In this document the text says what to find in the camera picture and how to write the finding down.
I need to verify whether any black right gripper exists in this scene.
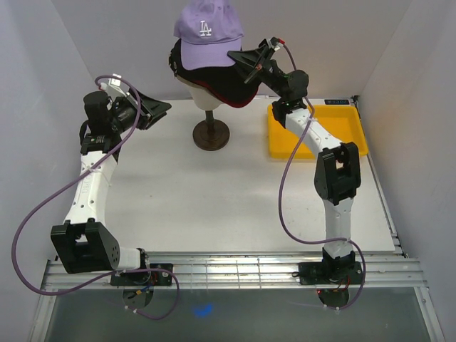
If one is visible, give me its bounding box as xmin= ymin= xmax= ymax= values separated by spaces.
xmin=225 ymin=45 xmax=286 ymax=100

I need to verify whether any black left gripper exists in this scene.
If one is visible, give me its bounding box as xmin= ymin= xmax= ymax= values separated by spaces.
xmin=110 ymin=87 xmax=172 ymax=134

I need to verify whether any black cap white NY logo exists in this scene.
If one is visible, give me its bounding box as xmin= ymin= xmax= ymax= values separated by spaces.
xmin=168 ymin=39 xmax=261 ymax=87

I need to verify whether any purple baseball cap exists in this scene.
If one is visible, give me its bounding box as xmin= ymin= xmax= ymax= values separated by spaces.
xmin=174 ymin=0 xmax=244 ymax=71

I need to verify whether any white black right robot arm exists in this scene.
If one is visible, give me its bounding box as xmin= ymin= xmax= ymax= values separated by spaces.
xmin=227 ymin=38 xmax=361 ymax=283

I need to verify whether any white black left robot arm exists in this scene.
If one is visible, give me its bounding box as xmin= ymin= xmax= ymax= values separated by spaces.
xmin=51 ymin=87 xmax=172 ymax=285

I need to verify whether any beige mannequin head on stand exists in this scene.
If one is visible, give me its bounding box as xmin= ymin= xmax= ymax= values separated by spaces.
xmin=177 ymin=76 xmax=230 ymax=151

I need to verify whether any yellow plastic bin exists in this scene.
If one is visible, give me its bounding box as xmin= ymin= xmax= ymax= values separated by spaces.
xmin=267 ymin=105 xmax=368 ymax=160

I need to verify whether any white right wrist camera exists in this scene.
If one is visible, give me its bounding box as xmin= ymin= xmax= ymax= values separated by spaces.
xmin=268 ymin=37 xmax=284 ymax=51

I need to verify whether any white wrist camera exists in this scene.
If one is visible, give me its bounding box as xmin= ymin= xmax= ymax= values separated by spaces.
xmin=268 ymin=37 xmax=284 ymax=51
xmin=95 ymin=74 xmax=128 ymax=100

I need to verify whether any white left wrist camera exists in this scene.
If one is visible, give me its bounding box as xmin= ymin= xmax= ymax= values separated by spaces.
xmin=95 ymin=74 xmax=128 ymax=100

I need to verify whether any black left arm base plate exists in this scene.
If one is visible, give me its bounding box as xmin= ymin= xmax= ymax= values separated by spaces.
xmin=110 ymin=263 xmax=174 ymax=287

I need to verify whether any aluminium mounting rail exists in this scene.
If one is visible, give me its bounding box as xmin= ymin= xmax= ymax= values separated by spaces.
xmin=42 ymin=251 xmax=428 ymax=290

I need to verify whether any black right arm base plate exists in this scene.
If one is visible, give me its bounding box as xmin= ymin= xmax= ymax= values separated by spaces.
xmin=292 ymin=261 xmax=364 ymax=285

